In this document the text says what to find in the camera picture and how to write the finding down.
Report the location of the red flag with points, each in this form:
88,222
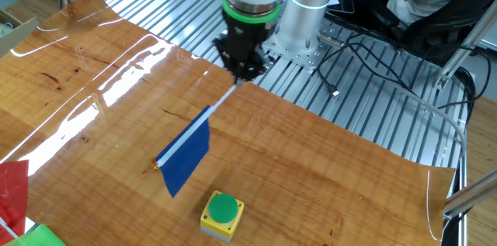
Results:
13,188

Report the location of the green flag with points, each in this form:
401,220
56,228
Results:
42,238

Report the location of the yellow box with green button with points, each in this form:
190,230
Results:
223,209

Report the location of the slanted aluminium profile bar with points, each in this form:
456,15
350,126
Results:
473,193
462,48

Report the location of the silver base connector plug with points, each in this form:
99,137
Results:
330,40

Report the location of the black office chair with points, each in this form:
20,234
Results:
466,9

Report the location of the blue flag with white stick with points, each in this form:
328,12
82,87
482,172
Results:
186,156

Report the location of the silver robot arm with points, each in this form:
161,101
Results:
306,21

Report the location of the cardboard box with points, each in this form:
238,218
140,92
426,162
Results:
19,34

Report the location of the black equipment case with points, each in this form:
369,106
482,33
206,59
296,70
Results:
372,13

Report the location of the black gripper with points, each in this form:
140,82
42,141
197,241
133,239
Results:
248,40

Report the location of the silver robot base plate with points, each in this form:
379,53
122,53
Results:
306,57

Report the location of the glossy wood-grain mat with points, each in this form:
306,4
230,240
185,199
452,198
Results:
291,180

